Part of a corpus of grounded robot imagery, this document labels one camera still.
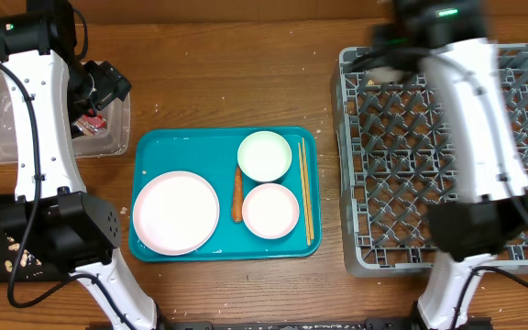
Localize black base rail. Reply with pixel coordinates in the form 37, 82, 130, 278
84, 315, 494, 330

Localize left wooden chopstick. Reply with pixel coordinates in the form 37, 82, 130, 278
298, 142, 311, 246

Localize clear plastic bin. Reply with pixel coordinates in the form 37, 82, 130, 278
0, 72, 130, 165

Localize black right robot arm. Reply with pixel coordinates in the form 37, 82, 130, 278
353, 0, 528, 329

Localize red snack wrapper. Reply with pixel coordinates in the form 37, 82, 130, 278
74, 115, 108, 136

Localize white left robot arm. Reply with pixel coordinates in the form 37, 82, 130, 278
0, 1, 168, 329

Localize white upside-down cup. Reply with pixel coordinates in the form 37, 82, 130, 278
368, 66, 405, 84

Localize pale green bowl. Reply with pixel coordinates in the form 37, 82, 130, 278
237, 131, 292, 182

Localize teal plastic tray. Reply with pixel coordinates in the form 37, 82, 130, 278
128, 126, 323, 262

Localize grey plastic dish rack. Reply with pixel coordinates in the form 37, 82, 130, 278
332, 44, 528, 278

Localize rice and peanut scraps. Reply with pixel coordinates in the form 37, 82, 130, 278
0, 221, 43, 279

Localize large pink plate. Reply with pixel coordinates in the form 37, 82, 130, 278
132, 170, 220, 256

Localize orange carrot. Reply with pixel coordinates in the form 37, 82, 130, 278
231, 167, 244, 224

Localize brown cardboard backdrop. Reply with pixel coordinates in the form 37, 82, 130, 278
0, 0, 528, 25

